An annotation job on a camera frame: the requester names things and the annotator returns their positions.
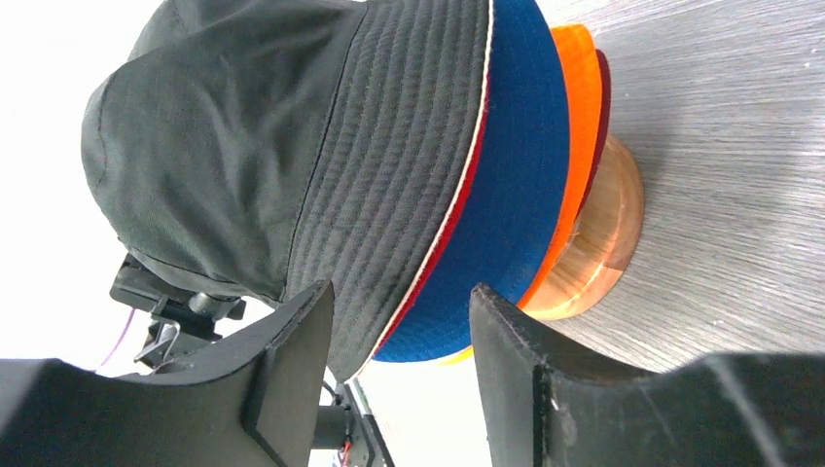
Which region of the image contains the orange hat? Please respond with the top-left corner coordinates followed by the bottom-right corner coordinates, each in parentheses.
top-left (438, 23), bottom-right (604, 368)

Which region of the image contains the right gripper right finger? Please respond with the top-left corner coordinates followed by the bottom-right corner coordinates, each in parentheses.
top-left (469, 284), bottom-right (824, 466)

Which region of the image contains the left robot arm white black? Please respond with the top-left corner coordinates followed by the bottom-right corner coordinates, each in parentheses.
top-left (109, 254), bottom-right (246, 373)

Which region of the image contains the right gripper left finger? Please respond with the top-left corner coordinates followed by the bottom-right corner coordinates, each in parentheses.
top-left (1, 281), bottom-right (334, 466)

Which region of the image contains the black hat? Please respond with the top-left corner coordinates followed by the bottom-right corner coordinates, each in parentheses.
top-left (81, 1), bottom-right (494, 380)

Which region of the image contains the blue hat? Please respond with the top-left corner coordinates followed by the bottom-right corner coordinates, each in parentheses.
top-left (376, 1), bottom-right (570, 363)

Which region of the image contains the wooden hat stand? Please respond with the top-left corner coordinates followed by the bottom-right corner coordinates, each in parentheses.
top-left (520, 134), bottom-right (645, 322)

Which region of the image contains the dark red bucket hat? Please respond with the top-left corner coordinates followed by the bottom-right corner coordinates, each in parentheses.
top-left (577, 49), bottom-right (612, 214)

